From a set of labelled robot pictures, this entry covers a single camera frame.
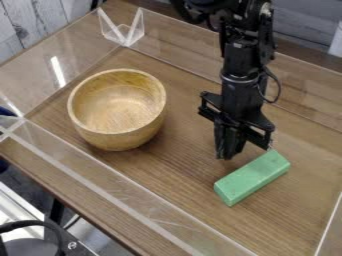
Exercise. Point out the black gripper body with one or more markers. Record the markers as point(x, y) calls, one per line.
point(237, 107)

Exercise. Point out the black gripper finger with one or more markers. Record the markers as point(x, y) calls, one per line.
point(235, 142)
point(221, 140)

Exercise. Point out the green rectangular block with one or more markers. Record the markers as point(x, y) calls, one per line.
point(251, 177)

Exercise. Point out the brown wooden bowl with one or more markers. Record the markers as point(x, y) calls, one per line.
point(116, 108)

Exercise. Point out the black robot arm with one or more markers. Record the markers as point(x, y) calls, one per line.
point(243, 24)

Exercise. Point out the white object at right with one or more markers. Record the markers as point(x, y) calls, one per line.
point(336, 47)

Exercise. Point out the black table leg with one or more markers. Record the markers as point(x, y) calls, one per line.
point(56, 211)

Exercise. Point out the clear acrylic tray wall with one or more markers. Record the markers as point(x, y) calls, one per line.
point(150, 196)

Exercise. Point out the black metal bracket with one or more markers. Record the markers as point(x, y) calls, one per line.
point(72, 246)

